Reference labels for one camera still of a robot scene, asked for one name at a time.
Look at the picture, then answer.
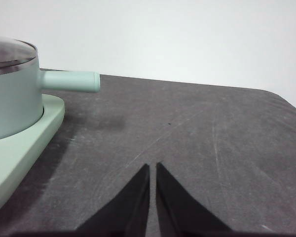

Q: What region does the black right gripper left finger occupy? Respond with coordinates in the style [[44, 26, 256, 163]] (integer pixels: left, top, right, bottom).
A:
[[76, 163, 150, 237]]

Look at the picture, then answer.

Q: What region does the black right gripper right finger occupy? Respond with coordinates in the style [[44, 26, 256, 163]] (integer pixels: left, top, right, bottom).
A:
[[155, 162, 234, 237]]

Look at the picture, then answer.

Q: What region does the mint green cooker base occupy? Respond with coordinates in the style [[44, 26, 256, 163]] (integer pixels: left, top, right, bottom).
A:
[[0, 94, 66, 218]]

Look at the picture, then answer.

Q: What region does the mint green pot with handle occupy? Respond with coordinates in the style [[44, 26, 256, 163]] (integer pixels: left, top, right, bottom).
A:
[[0, 50, 101, 143]]

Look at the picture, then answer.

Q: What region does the glass lid with green knob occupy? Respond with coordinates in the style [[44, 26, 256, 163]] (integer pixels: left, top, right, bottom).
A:
[[0, 36, 38, 71]]

